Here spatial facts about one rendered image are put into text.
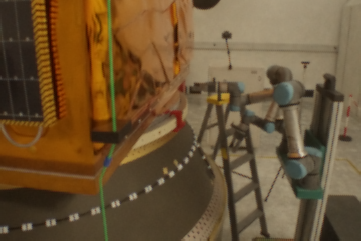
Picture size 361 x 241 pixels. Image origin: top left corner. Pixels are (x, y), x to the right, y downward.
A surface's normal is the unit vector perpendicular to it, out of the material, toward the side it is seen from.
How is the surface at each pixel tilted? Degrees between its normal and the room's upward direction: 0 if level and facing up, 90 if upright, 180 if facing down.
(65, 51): 90
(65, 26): 92
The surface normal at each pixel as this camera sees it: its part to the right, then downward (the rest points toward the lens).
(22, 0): -0.15, 0.26
